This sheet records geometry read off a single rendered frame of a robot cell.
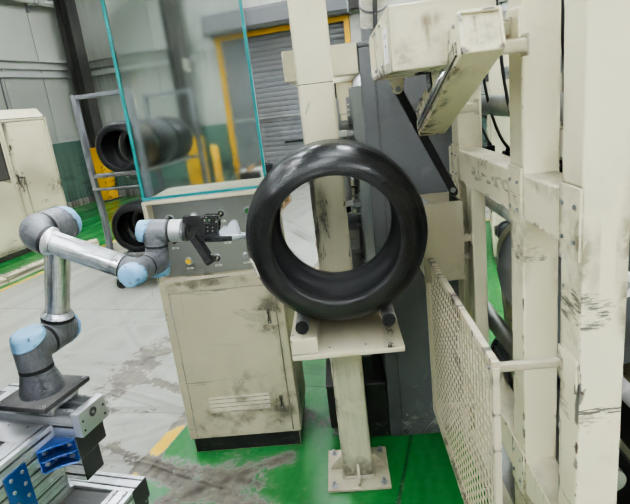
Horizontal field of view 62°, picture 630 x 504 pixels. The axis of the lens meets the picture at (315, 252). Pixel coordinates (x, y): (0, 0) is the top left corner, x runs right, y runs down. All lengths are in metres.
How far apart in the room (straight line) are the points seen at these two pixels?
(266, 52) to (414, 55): 10.02
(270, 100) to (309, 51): 9.34
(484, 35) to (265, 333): 1.64
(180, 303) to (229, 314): 0.23
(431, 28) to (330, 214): 0.87
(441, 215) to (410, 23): 0.82
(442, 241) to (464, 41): 0.90
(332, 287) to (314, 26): 0.91
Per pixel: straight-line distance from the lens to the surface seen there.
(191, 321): 2.47
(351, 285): 1.93
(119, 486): 2.42
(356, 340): 1.80
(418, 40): 1.32
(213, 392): 2.62
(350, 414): 2.30
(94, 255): 1.77
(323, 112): 1.92
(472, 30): 1.25
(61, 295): 2.09
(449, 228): 1.95
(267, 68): 11.27
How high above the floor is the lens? 1.59
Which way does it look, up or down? 16 degrees down
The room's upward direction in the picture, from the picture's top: 7 degrees counter-clockwise
